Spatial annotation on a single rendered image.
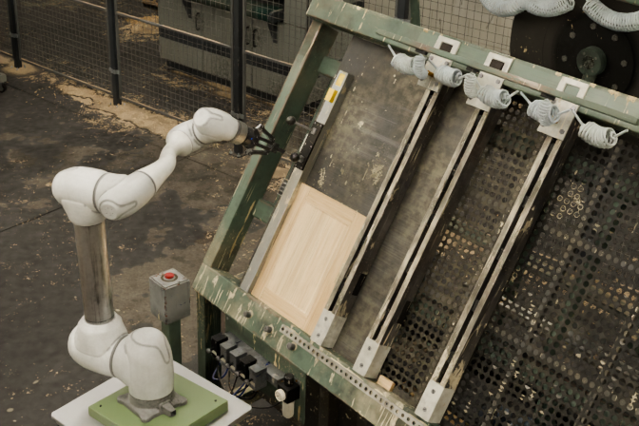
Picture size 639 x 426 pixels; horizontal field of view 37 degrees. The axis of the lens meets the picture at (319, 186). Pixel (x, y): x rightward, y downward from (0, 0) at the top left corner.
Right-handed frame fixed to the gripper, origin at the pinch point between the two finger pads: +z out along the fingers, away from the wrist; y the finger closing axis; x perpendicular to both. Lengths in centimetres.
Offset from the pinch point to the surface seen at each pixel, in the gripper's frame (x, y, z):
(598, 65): 81, -78, 52
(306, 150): 4.8, -4.0, 10.5
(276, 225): 6.0, 27.9, 11.5
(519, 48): 42, -76, 58
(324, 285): 40, 38, 14
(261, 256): 5.4, 41.5, 11.6
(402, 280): 73, 21, 10
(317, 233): 25.0, 22.6, 13.9
